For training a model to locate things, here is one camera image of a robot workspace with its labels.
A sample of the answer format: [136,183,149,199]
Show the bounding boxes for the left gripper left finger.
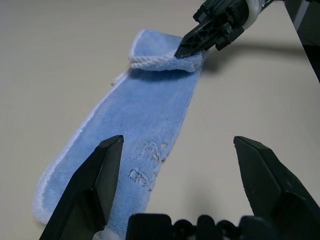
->
[37,134,125,240]

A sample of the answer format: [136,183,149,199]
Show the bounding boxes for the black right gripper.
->
[174,0,251,60]

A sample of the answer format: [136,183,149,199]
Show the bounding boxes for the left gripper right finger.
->
[233,135,320,240]

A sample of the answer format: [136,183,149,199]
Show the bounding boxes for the light blue embroidered towel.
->
[34,29,204,240]

